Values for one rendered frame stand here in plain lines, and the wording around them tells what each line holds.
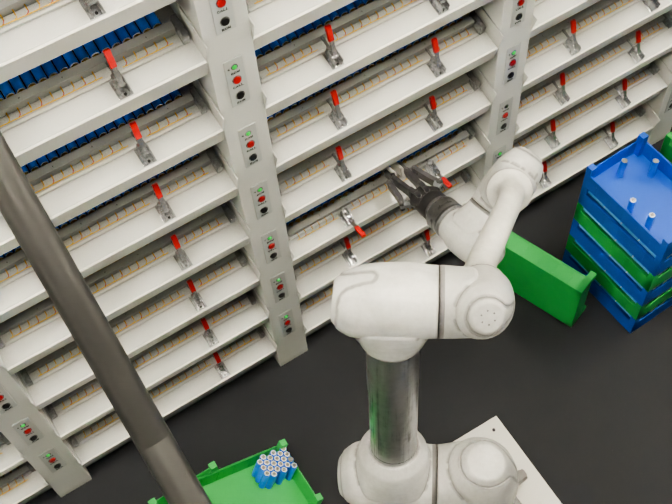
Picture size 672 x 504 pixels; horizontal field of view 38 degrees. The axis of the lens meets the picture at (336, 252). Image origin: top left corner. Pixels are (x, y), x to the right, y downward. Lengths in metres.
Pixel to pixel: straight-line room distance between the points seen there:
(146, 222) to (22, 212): 1.43
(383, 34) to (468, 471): 0.94
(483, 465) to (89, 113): 1.08
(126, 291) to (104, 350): 1.57
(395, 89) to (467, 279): 0.68
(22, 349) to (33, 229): 1.58
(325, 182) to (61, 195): 0.68
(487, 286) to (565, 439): 1.16
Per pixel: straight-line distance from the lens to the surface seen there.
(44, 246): 0.65
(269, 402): 2.80
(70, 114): 1.77
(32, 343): 2.22
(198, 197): 2.08
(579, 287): 2.76
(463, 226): 2.23
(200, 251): 2.24
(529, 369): 2.84
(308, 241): 2.45
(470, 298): 1.64
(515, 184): 2.13
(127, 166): 1.92
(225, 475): 2.65
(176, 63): 1.80
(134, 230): 2.07
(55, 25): 1.64
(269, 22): 1.84
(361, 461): 2.13
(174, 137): 1.94
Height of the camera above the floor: 2.54
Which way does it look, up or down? 57 degrees down
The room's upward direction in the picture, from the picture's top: 6 degrees counter-clockwise
